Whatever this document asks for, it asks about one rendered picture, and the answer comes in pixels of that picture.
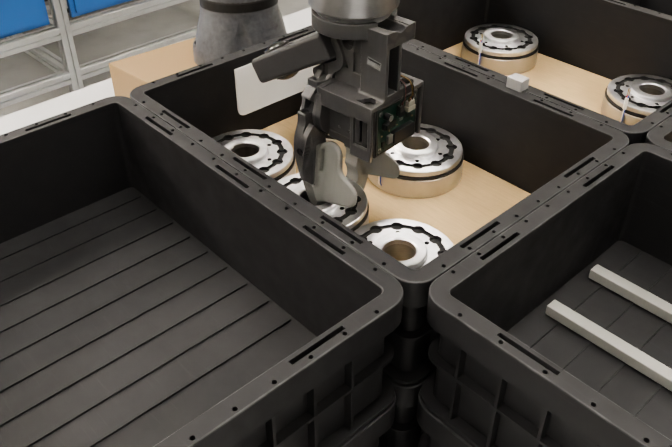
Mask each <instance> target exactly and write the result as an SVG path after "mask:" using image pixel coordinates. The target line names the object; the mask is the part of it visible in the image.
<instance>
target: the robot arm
mask: <svg viewBox="0 0 672 447"><path fill-rule="evenodd" d="M199 1H200V14H199V19H198V24H197V31H196V38H195V39H194V41H193V55H194V61H195V63H196V64H197V65H200V64H203V63H206V62H208V61H211V60H214V59H217V58H220V57H223V56H225V55H228V54H231V53H234V52H237V51H240V50H242V49H245V48H248V47H251V46H254V45H256V44H259V43H262V42H265V41H268V40H271V39H273V38H276V37H279V36H282V35H285V34H288V33H287V32H286V28H285V24H284V21H283V17H282V14H281V12H280V9H279V5H278V0H199ZM399 3H400V0H308V4H309V6H310V7H311V24H312V27H313V29H314V30H315V31H316V32H313V33H311V34H308V35H306V36H303V37H301V38H298V39H296V40H294V41H291V42H289V41H284V40H281V41H276V42H274V43H272V44H271V45H270V46H269V47H268V48H267V49H266V51H265V54H263V55H261V56H259V57H257V58H255V59H253V60H252V66H253V68H254V70H255V72H256V74H257V77H258V79H259V81H260V82H262V83H265V82H268V81H271V80H274V79H277V80H278V79H279V80H287V79H290V78H292V77H294V76H295V75H296V74H297V73H298V72H299V71H300V70H303V69H306V68H309V67H312V66H315V65H318V64H320V65H318V66H316V67H314V68H313V74H314V75H313V76H311V77H309V78H308V84H307V85H306V87H305V89H304V91H303V93H302V94H301V96H302V97H303V98H302V104H301V110H299V111H298V112H297V115H298V121H297V126H296V130H295V135H294V155H295V159H296V163H297V167H298V171H299V175H300V178H301V179H302V180H303V183H304V187H305V190H306V193H307V195H308V197H309V199H310V202H311V204H313V205H314V206H316V205H322V204H325V203H331V204H336V205H340V206H344V207H353V206H355V205H356V203H357V192H356V190H355V188H354V187H353V185H352V184H351V183H350V182H349V180H348V179H347V178H349V179H351V180H353V181H354V182H356V183H357V184H358V185H360V186H361V187H362V189H363V190H364V188H365V185H366V182H367V178H368V174H369V175H374V176H380V177H386V178H392V179H395V178H397V177H398V176H399V174H400V168H399V165H398V163H397V162H396V161H395V160H394V159H393V158H392V157H391V156H390V155H389V154H388V153H387V152H386V151H388V150H389V149H391V148H392V147H394V146H396V145H397V144H399V143H400V142H402V141H404V140H405V139H407V138H409V137H410V136H412V135H413V134H414V133H415V132H416V133H420V125H421V112H422V99H423V85H424V81H423V80H420V79H417V78H415V77H412V76H410V75H407V74H405V73H402V72H401V58H402V44H403V43H405V42H407V41H409V40H411V39H413V38H415V29H416V22H415V21H412V20H409V19H406V18H403V17H400V16H397V7H398V6H399ZM321 63H322V64H321ZM416 104H417V109H416ZM415 118H416V119H415ZM325 134H326V135H328V134H329V136H330V137H332V138H334V139H336V140H338V141H340V142H342V143H343V144H344V146H345V148H346V157H345V164H346V167H347V174H346V177H347V178H346V177H345V175H344V173H343V154H342V150H341V148H340V147H339V145H338V144H337V143H336V142H334V141H327V142H326V137H325Z"/></svg>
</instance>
